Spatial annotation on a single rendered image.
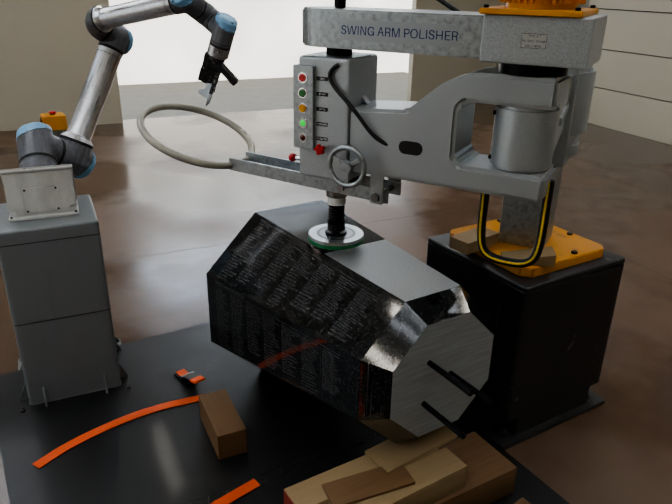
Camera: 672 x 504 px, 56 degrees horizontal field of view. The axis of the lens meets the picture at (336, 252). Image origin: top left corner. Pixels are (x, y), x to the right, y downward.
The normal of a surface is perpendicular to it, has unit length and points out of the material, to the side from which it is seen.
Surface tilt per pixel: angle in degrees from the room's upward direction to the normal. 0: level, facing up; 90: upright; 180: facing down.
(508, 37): 90
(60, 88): 90
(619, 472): 0
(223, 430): 0
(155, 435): 0
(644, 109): 90
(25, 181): 90
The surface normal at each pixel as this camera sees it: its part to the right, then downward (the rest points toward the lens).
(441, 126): -0.48, 0.34
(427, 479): 0.02, -0.92
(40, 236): 0.41, 0.36
